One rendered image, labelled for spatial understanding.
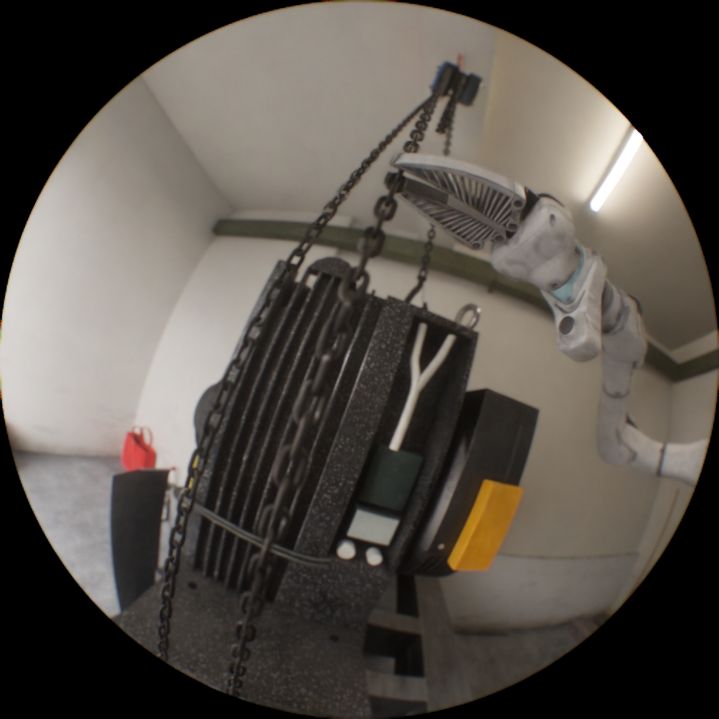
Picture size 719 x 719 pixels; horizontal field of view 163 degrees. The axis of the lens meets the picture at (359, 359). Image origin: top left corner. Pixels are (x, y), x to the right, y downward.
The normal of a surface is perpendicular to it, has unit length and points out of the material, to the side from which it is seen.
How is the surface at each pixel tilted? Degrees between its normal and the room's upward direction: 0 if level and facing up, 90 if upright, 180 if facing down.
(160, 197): 90
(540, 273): 144
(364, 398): 90
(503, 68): 180
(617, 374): 159
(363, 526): 90
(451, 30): 180
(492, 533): 90
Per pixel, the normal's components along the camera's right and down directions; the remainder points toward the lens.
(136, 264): 0.93, 0.30
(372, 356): 0.07, -0.18
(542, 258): -0.31, 0.92
